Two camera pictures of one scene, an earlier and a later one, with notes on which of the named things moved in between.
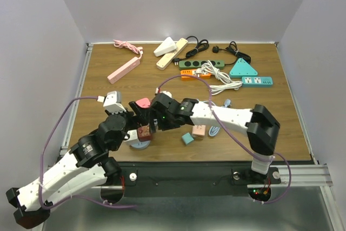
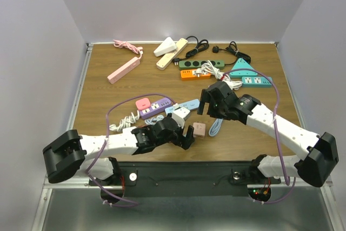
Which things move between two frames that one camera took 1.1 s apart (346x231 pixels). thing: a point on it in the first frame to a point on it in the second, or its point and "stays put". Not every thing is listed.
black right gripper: [156, 113] to [205, 97]
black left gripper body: [130, 115] to [176, 138]
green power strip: [195, 64] stays put
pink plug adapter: [144, 103] stays put
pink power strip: [124, 70] stays put
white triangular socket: [167, 46] stays put
